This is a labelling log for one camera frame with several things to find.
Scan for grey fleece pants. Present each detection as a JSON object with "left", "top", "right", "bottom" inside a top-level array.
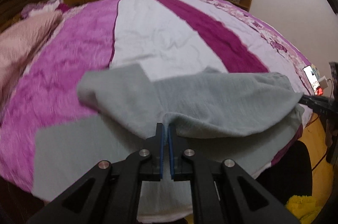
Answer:
[{"left": 32, "top": 64, "right": 304, "bottom": 201}]

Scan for white charger plug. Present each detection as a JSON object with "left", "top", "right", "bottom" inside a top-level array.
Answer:
[{"left": 319, "top": 76, "right": 332, "bottom": 90}]

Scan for smartphone with lit screen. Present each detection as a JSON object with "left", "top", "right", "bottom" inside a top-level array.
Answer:
[{"left": 303, "top": 64, "right": 324, "bottom": 96}]

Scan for yellow fluffy slipper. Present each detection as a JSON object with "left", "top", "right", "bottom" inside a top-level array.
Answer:
[{"left": 285, "top": 195, "right": 322, "bottom": 224}]

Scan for purple and white bed blanket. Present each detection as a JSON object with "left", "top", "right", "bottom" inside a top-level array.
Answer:
[{"left": 0, "top": 0, "right": 320, "bottom": 224}]

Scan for pink striped quilt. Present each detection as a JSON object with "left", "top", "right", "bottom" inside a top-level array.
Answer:
[{"left": 1, "top": 11, "right": 63, "bottom": 106}]

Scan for purple ruffled pillow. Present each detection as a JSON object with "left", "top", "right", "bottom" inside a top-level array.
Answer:
[{"left": 21, "top": 0, "right": 71, "bottom": 19}]

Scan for dark wooden headboard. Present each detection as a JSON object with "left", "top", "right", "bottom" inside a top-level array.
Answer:
[{"left": 0, "top": 0, "right": 48, "bottom": 32}]

